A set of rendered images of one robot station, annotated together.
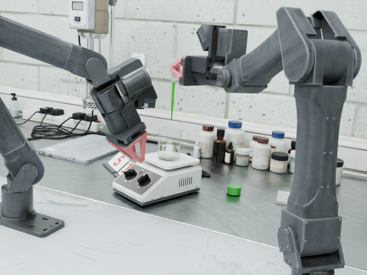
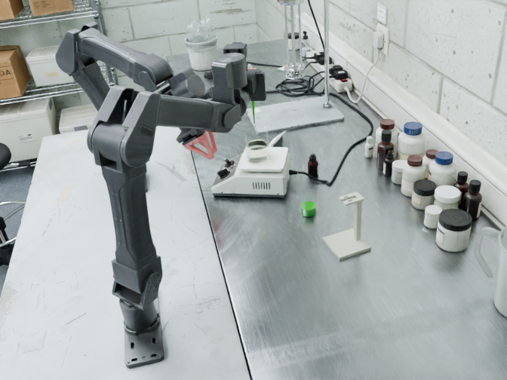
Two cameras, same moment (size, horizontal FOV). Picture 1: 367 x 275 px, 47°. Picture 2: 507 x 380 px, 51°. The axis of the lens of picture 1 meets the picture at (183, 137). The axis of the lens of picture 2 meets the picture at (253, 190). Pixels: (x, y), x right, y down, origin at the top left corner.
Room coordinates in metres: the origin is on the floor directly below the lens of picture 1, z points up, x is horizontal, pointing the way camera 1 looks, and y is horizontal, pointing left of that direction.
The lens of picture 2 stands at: (0.37, -0.97, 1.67)
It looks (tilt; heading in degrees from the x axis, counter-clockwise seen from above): 32 degrees down; 56
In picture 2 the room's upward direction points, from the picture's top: 6 degrees counter-clockwise
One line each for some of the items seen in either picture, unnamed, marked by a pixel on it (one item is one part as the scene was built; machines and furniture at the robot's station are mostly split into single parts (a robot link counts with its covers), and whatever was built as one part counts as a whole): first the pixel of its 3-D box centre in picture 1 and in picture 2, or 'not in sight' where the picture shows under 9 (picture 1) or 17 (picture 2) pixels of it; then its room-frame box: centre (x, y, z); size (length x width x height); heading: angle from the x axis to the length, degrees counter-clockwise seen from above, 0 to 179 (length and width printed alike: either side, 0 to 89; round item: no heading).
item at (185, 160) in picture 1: (169, 159); (263, 158); (1.08, 0.03, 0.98); 0.12 x 0.12 x 0.01; 44
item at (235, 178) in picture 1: (234, 183); (308, 203); (1.08, -0.14, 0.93); 0.04 x 0.04 x 0.06
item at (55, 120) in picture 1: (61, 119); (327, 68); (1.77, 0.52, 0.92); 0.40 x 0.06 x 0.04; 66
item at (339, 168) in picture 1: (330, 170); (453, 230); (1.23, -0.45, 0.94); 0.07 x 0.07 x 0.07
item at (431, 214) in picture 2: not in sight; (432, 217); (1.26, -0.38, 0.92); 0.04 x 0.04 x 0.04
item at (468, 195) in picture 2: not in sight; (472, 200); (1.35, -0.42, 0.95); 0.04 x 0.04 x 0.10
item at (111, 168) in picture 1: (117, 161); (271, 141); (1.23, 0.20, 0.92); 0.09 x 0.06 x 0.04; 28
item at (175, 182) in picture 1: (161, 176); (255, 173); (1.07, 0.05, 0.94); 0.22 x 0.13 x 0.08; 134
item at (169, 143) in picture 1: (168, 144); (257, 145); (1.07, 0.04, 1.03); 0.07 x 0.06 x 0.08; 45
